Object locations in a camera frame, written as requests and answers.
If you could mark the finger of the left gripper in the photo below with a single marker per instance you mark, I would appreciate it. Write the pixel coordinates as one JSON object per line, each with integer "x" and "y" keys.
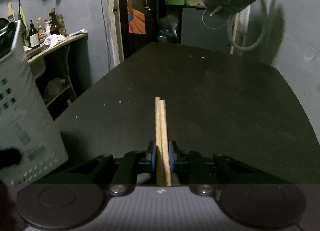
{"x": 10, "y": 157}

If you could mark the grey perforated plastic basket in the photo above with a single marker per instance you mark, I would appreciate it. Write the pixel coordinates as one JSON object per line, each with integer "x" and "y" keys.
{"x": 26, "y": 124}

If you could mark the wooden side shelf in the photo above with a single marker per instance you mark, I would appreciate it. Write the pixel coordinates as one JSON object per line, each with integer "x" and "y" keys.
{"x": 50, "y": 68}

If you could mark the plain wooden chopstick one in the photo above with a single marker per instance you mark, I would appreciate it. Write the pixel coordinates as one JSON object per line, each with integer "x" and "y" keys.
{"x": 160, "y": 173}

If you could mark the green box on shelf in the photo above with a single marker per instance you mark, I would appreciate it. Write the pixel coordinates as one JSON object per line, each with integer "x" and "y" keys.
{"x": 176, "y": 2}

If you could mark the dark sauce bottle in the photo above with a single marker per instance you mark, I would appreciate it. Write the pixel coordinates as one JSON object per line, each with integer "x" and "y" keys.
{"x": 33, "y": 36}

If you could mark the plain wooden chopstick two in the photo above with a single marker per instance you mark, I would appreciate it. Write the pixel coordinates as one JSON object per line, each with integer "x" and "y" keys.
{"x": 165, "y": 146}

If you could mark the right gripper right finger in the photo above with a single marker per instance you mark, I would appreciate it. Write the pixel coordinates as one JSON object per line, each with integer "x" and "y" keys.
{"x": 173, "y": 151}

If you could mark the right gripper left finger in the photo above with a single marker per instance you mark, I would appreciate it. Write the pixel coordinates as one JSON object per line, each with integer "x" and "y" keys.
{"x": 152, "y": 155}

